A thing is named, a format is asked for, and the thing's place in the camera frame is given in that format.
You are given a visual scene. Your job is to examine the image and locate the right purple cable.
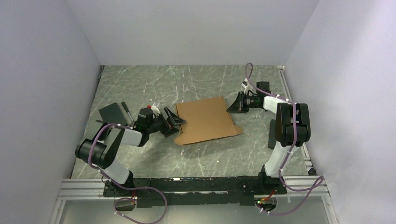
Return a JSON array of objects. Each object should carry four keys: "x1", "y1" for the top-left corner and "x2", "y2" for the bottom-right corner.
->
[{"x1": 244, "y1": 63, "x2": 325, "y2": 217}]

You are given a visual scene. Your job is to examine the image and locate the left black rectangular pad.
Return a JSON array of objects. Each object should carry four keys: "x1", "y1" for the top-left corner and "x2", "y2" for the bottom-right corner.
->
[{"x1": 99, "y1": 102, "x2": 127, "y2": 126}]

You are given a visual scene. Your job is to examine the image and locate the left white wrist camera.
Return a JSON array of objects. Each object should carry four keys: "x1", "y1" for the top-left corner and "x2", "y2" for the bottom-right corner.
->
[{"x1": 147, "y1": 101, "x2": 161, "y2": 117}]

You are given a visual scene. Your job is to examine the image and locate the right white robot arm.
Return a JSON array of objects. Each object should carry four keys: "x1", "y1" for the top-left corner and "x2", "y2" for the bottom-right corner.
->
[{"x1": 227, "y1": 80, "x2": 311, "y2": 194}]

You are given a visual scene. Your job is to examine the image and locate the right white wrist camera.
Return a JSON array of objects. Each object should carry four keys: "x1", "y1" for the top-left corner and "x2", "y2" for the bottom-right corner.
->
[{"x1": 241, "y1": 80, "x2": 253, "y2": 94}]

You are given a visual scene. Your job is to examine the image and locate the brown cardboard box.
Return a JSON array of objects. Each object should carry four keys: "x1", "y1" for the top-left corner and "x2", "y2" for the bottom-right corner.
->
[{"x1": 174, "y1": 97, "x2": 242, "y2": 145}]

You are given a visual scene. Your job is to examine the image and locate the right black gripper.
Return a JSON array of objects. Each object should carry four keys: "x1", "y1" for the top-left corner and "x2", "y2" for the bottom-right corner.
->
[{"x1": 227, "y1": 92, "x2": 259, "y2": 114}]

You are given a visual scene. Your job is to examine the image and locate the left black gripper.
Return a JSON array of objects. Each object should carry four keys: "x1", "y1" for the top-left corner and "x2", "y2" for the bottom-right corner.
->
[{"x1": 147, "y1": 107, "x2": 186, "y2": 137}]

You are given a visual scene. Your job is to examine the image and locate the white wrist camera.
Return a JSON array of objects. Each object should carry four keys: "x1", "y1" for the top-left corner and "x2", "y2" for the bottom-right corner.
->
[
  {"x1": 241, "y1": 80, "x2": 253, "y2": 94},
  {"x1": 147, "y1": 101, "x2": 161, "y2": 117}
]

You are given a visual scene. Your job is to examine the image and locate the black rectangular pad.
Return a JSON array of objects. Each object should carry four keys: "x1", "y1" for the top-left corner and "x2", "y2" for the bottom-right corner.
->
[
  {"x1": 99, "y1": 102, "x2": 127, "y2": 126},
  {"x1": 268, "y1": 119, "x2": 276, "y2": 149}
]

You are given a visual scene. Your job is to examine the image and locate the right black rectangular pad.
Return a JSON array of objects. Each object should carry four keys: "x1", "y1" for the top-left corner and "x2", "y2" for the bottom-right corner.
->
[{"x1": 268, "y1": 119, "x2": 276, "y2": 149}]

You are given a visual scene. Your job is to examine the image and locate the black handled claw hammer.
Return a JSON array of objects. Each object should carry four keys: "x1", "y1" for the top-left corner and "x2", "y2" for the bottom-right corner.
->
[{"x1": 121, "y1": 101, "x2": 134, "y2": 125}]

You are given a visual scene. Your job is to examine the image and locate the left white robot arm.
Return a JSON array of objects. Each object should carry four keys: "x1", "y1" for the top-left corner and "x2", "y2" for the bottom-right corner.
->
[{"x1": 75, "y1": 105, "x2": 186, "y2": 196}]

